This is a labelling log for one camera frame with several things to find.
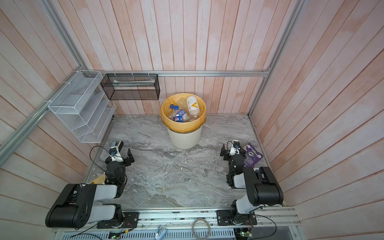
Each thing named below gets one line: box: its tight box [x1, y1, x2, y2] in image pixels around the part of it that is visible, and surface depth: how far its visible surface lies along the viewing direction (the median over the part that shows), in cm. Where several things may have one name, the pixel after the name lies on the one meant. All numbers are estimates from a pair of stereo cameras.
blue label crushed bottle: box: [173, 109, 191, 123], surface depth 92 cm
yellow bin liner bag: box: [159, 93, 207, 133], surface depth 84 cm
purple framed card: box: [243, 142, 264, 168], surface depth 97 cm
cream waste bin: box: [166, 126, 203, 149], surface depth 92 cm
